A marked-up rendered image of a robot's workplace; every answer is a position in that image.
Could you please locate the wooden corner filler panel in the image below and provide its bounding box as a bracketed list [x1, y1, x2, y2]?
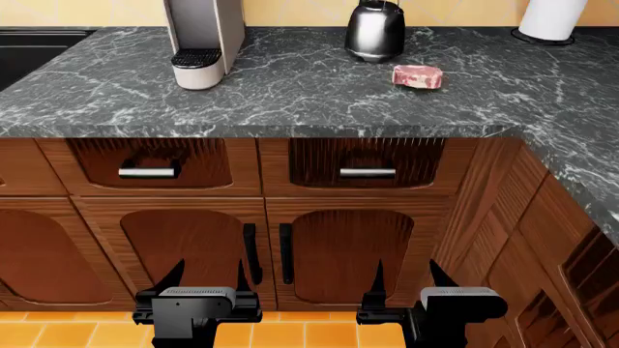
[432, 136, 529, 291]

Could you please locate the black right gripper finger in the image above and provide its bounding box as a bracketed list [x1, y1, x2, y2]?
[363, 258, 386, 296]
[428, 258, 458, 290]

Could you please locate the black cabinet door handle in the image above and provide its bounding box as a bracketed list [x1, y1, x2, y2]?
[279, 222, 295, 286]

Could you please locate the white paper towel roll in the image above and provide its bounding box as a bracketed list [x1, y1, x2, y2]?
[517, 0, 590, 42]

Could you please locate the dark metallic kettle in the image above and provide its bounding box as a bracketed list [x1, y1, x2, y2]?
[343, 0, 407, 64]

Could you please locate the grey left gripper camera box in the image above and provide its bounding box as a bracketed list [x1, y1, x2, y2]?
[158, 285, 238, 307]

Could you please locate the beige capsule coffee machine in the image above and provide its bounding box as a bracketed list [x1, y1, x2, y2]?
[162, 0, 247, 91]

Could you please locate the wooden cabinet door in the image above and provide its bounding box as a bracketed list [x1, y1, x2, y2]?
[264, 196, 457, 313]
[0, 196, 137, 313]
[71, 196, 278, 313]

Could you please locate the grey right gripper camera box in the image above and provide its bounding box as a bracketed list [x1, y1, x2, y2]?
[419, 286, 509, 319]

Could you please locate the wooden drawer front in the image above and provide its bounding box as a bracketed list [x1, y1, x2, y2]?
[0, 136, 70, 198]
[36, 136, 263, 199]
[257, 136, 481, 199]

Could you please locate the black paper towel holder base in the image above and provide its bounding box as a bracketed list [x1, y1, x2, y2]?
[510, 27, 576, 46]

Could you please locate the raw red steak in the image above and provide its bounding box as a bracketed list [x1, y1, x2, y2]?
[391, 64, 445, 90]

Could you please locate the black sink basin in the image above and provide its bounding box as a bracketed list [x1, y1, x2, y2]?
[0, 29, 97, 93]

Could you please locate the silver drawer handle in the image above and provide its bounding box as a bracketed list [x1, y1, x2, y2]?
[118, 166, 176, 180]
[339, 167, 397, 180]

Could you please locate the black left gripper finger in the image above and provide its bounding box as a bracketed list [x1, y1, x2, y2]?
[154, 258, 186, 291]
[235, 259, 255, 291]

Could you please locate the grey gripper camera box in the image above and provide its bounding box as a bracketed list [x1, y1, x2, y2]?
[419, 286, 509, 319]
[158, 285, 238, 307]

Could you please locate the wooden side cabinet front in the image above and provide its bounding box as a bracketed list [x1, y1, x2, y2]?
[483, 144, 619, 348]

